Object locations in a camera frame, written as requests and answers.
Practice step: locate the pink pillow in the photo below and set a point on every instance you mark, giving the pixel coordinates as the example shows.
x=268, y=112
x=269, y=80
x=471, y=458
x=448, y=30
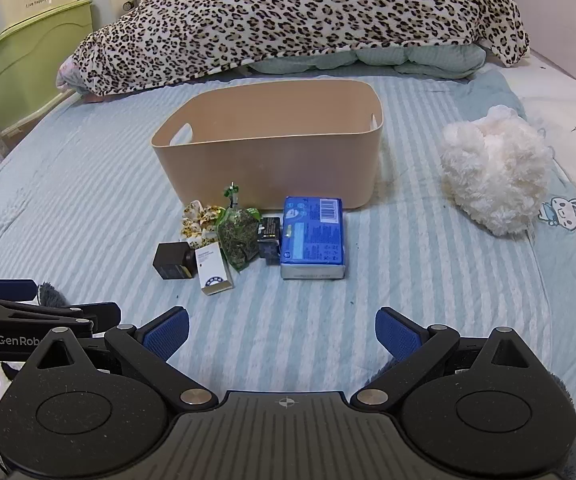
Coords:
x=66, y=75

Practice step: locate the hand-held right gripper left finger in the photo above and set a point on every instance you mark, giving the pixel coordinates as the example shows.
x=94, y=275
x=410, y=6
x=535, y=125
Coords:
x=166, y=336

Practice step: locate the white plush toy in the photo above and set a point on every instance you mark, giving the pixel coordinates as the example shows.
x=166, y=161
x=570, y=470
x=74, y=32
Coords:
x=495, y=180

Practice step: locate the light green quilt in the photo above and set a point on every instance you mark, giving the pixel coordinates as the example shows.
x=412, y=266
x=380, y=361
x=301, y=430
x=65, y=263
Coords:
x=418, y=60

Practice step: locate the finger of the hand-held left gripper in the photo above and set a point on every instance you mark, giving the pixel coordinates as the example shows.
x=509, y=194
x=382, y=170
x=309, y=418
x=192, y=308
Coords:
x=11, y=289
x=106, y=316

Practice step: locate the teal rabbit print quilt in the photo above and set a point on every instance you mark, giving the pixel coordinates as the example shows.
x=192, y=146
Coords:
x=568, y=265

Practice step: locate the green plastic storage bin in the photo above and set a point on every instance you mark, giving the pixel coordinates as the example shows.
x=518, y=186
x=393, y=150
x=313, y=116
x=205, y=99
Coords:
x=27, y=70

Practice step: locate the beige storage basket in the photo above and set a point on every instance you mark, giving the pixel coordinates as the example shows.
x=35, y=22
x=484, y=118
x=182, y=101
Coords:
x=268, y=170

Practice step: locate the cream bed sheet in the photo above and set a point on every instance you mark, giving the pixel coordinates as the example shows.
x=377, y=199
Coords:
x=575, y=150

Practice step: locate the blue plastic-wrapped packet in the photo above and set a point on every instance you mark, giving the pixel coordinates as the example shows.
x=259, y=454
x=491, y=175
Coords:
x=313, y=240

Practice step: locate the leopard print blanket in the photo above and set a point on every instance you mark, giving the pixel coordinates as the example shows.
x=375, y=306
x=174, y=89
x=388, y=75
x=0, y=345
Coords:
x=293, y=10

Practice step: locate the green dried herb packet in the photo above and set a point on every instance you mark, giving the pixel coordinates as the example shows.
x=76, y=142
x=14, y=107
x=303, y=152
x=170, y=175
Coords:
x=238, y=240

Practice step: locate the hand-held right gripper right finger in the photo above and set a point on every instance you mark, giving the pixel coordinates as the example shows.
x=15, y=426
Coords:
x=398, y=337

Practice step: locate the small white box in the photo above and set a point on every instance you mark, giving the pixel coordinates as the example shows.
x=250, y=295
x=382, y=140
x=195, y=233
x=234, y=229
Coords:
x=212, y=270

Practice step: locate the grey fluffy cloth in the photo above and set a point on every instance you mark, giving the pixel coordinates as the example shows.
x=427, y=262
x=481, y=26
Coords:
x=51, y=294
x=568, y=410

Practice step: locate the striped light blue bed sheet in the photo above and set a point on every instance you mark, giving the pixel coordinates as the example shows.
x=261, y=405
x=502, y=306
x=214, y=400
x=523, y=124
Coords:
x=418, y=285

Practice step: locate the black cube box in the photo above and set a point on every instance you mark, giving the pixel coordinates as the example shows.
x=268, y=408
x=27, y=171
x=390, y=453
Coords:
x=170, y=260

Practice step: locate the small dark patterned box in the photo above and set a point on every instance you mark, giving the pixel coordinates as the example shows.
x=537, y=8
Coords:
x=269, y=240

